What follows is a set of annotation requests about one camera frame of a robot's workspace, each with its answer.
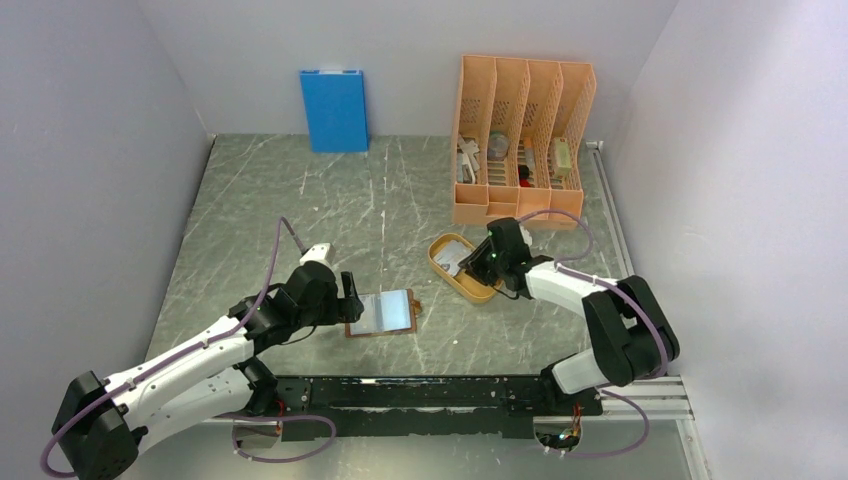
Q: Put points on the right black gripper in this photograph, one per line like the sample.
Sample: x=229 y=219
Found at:
x=474 y=263

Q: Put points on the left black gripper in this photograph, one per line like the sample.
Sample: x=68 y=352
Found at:
x=350 y=303

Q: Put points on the brown leather card holder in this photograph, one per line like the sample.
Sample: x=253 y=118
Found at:
x=400 y=311

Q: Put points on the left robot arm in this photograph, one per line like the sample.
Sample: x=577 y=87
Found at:
x=104 y=424

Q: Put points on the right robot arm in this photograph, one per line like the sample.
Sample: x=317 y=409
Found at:
x=630 y=336

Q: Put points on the orange oval tray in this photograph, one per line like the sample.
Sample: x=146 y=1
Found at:
x=474 y=292

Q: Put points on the red orange item in organizer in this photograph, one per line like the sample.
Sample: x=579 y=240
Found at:
x=526 y=163

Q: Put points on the white parts in organizer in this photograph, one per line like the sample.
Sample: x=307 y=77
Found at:
x=469 y=170

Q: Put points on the grey round item in organizer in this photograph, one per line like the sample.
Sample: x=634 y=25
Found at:
x=497 y=146

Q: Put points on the green eraser in organizer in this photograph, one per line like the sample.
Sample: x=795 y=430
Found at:
x=562 y=158

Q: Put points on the orange desk file organizer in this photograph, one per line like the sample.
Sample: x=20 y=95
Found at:
x=517 y=130

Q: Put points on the blue box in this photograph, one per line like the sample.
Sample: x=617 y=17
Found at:
x=335 y=108

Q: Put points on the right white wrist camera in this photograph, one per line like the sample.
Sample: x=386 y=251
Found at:
x=526 y=235

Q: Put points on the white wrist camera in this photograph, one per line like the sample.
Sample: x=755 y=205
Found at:
x=322 y=253
x=526 y=235

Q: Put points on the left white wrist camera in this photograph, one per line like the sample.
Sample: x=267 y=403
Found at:
x=322 y=253

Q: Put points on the black base frame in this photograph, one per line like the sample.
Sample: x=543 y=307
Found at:
x=419 y=405

